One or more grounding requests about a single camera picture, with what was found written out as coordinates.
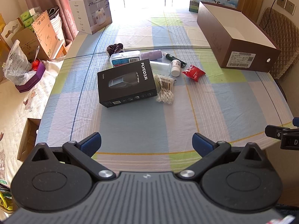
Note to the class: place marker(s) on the clear plastic cup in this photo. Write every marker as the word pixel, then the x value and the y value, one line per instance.
pixel 160 68

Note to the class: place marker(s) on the white pill bottle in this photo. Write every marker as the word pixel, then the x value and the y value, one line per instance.
pixel 175 69

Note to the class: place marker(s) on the small floor cardboard box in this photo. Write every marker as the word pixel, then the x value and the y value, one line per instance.
pixel 28 138

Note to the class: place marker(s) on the black Flyco shaver box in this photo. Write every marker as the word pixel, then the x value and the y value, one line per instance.
pixel 126 83

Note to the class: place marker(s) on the wall power socket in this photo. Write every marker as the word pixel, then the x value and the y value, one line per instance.
pixel 287 5

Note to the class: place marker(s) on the dark purple scrunchie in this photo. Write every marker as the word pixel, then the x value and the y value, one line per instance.
pixel 114 49

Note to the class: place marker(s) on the purple cream tube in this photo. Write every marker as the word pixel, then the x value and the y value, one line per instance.
pixel 152 55

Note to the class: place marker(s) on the clear plastic bag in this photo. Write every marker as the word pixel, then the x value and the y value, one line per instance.
pixel 17 68

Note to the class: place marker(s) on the brown cardboard storage box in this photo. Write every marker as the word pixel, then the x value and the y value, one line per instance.
pixel 236 41

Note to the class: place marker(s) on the brown cardboard carton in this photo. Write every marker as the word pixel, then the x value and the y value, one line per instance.
pixel 36 35

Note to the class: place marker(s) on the white humidifier box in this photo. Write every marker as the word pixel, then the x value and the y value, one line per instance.
pixel 91 15

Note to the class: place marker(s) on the green ointment tube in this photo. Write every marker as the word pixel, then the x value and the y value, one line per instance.
pixel 171 58

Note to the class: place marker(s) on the purple tray box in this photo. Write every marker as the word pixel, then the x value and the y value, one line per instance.
pixel 33 80

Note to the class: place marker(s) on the checked tablecloth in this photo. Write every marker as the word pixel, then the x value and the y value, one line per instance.
pixel 145 135

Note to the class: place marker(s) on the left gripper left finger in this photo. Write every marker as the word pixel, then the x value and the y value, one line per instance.
pixel 80 154

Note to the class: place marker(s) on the quilted brown chair cushion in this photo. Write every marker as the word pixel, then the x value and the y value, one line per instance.
pixel 285 34

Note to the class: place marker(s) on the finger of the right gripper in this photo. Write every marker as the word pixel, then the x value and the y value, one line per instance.
pixel 295 121
pixel 275 132

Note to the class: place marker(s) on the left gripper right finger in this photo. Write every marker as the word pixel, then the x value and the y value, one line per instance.
pixel 211 152

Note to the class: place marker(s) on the red snack packet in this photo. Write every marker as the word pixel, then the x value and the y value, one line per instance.
pixel 194 73

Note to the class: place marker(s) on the cotton swab bag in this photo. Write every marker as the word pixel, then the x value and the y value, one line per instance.
pixel 164 86

